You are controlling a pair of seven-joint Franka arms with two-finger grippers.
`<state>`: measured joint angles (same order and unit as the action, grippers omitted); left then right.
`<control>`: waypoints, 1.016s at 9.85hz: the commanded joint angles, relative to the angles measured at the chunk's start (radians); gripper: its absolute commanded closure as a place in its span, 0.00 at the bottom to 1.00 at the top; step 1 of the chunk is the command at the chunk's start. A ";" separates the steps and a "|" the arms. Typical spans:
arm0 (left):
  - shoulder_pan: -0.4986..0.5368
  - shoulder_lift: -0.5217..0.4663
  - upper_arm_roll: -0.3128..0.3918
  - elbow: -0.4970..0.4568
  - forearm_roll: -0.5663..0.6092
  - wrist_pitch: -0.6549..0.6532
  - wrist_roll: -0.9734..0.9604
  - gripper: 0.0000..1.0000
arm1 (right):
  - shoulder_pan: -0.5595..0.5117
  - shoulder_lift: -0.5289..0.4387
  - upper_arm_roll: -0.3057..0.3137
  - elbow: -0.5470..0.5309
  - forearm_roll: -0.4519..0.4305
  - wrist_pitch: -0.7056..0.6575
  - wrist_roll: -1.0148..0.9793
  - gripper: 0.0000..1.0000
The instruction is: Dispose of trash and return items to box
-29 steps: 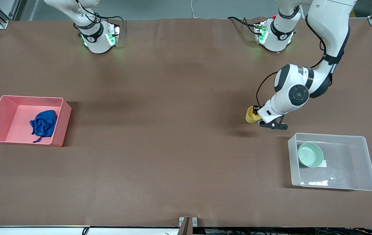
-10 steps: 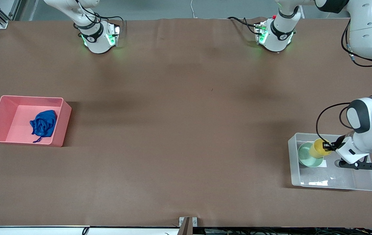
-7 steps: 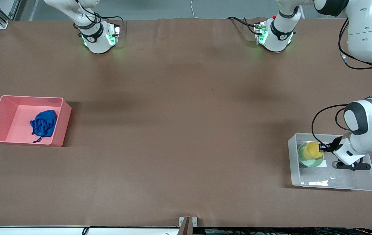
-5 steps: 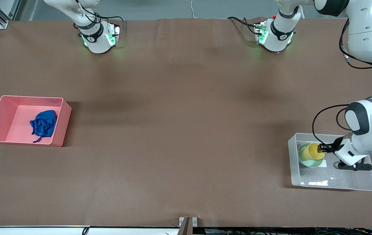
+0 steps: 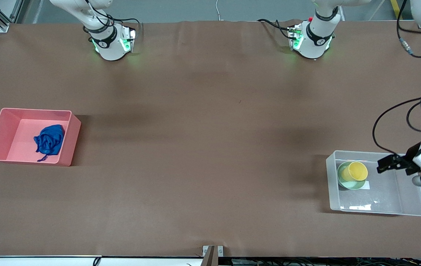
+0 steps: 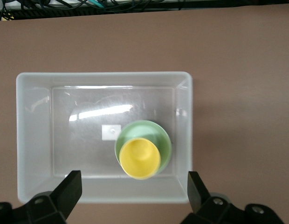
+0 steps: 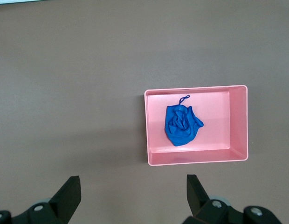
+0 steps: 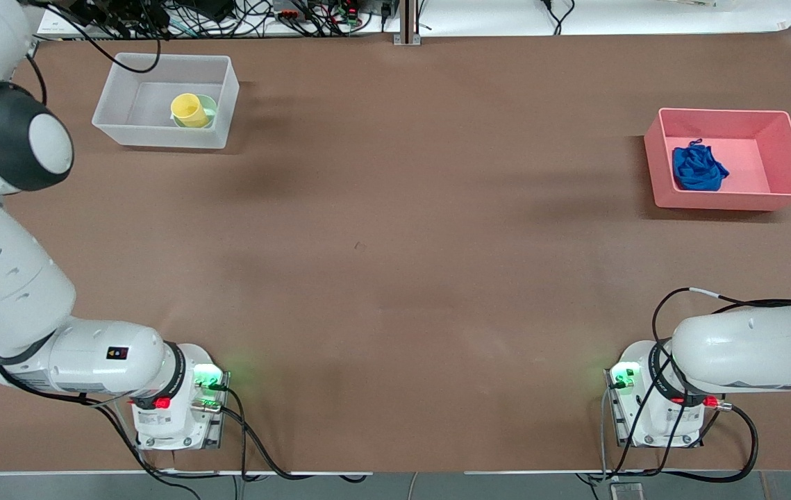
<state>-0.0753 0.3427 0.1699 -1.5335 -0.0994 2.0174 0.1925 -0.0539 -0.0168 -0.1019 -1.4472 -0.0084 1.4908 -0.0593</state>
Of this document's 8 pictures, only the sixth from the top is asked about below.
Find black cable bundle under table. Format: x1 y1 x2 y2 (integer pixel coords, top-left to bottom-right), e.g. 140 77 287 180
0 0 289 21

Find light green bowl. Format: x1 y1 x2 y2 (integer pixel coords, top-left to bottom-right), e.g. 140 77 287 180
114 119 172 175

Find white square label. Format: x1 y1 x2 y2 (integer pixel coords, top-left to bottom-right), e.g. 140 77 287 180
102 125 122 140

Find clear plastic box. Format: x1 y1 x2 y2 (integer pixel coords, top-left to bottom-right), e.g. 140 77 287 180
15 71 193 204

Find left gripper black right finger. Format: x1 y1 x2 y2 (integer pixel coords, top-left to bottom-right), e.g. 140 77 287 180
179 171 285 224

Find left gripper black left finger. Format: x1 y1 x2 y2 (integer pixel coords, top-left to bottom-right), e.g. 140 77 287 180
11 170 83 224

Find yellow plastic cup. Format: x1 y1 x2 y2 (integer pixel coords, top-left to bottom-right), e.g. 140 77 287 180
118 138 162 180

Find brown table cover sheet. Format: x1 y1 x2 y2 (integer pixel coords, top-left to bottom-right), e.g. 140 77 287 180
0 3 289 224

